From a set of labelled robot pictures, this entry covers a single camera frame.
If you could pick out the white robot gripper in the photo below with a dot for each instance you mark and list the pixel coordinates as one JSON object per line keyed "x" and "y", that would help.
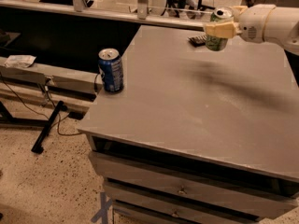
{"x": 253, "y": 24}

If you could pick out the green soda can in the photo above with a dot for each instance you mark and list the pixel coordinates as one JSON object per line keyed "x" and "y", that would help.
{"x": 218, "y": 30}

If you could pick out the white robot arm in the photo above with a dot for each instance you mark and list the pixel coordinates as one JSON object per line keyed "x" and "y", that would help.
{"x": 283, "y": 26}

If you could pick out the blue soda can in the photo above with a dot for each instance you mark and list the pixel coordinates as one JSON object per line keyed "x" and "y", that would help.
{"x": 110, "y": 65}

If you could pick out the grey drawer cabinet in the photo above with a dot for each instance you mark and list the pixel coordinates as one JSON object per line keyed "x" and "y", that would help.
{"x": 196, "y": 136}

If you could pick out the grey side bench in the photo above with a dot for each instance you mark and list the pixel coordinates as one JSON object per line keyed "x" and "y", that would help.
{"x": 78, "y": 89}

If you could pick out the white crumpled packet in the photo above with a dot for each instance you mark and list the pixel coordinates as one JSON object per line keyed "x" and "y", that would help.
{"x": 19, "y": 61}

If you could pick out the black table leg bar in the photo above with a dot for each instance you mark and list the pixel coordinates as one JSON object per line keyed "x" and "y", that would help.
{"x": 37, "y": 147}

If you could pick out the metal railing frame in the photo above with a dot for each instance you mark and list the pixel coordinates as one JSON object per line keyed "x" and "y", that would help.
{"x": 84, "y": 8}

